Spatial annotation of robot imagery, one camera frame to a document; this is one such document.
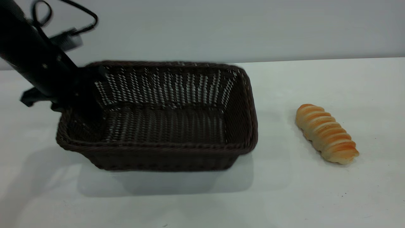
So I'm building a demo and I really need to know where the dark brown woven basket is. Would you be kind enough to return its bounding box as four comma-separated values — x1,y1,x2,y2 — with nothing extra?
56,60,258,172

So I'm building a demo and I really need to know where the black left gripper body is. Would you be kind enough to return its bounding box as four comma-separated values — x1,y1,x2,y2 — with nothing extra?
20,34,108,113

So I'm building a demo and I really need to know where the ridged golden bread roll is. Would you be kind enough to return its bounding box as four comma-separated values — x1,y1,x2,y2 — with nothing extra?
295,104,360,165

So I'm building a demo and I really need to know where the black left wrist camera cable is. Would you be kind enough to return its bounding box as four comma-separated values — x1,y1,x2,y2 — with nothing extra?
31,0,99,36

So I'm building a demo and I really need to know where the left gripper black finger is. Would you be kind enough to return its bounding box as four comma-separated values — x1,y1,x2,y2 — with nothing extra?
70,107,107,128

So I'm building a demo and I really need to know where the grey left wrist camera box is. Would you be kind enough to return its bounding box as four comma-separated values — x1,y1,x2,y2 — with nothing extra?
49,28,83,51

